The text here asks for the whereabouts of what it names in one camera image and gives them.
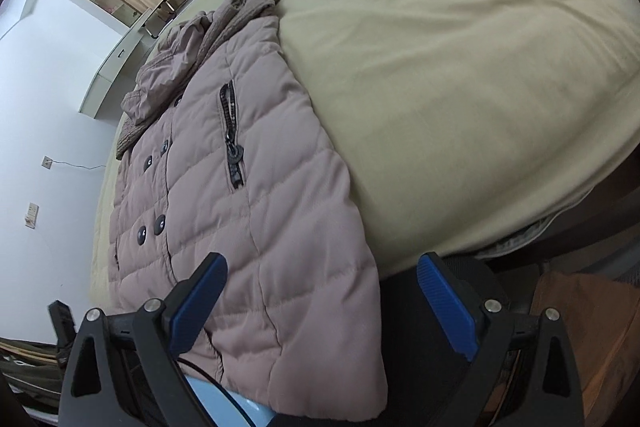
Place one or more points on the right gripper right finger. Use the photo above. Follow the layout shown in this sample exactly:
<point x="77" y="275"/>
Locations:
<point x="522" y="369"/>

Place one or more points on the wall power socket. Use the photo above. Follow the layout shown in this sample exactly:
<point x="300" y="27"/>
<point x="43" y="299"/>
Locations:
<point x="47" y="162"/>

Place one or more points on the wall switch plate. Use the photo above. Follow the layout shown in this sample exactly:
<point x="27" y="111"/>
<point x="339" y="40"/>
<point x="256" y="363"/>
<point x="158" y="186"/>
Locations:
<point x="31" y="215"/>

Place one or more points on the brown wooden nightstand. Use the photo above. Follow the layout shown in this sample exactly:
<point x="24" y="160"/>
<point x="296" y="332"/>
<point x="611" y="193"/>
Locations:
<point x="602" y="320"/>

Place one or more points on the white floating desk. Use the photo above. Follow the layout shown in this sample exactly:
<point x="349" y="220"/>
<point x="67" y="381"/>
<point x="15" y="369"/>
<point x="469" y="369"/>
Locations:
<point x="126" y="56"/>

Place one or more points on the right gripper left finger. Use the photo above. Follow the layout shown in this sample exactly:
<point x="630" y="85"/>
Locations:
<point x="123" y="369"/>

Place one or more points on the small folding table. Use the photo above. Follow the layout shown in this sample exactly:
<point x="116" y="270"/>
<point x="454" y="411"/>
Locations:
<point x="162" y="15"/>

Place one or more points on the mauve puffer jacket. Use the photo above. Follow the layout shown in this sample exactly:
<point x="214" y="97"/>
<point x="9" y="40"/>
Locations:
<point x="221" y="152"/>

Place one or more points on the light blue storage box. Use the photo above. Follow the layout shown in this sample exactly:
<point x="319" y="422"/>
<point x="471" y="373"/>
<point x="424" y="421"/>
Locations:
<point x="227" y="408"/>

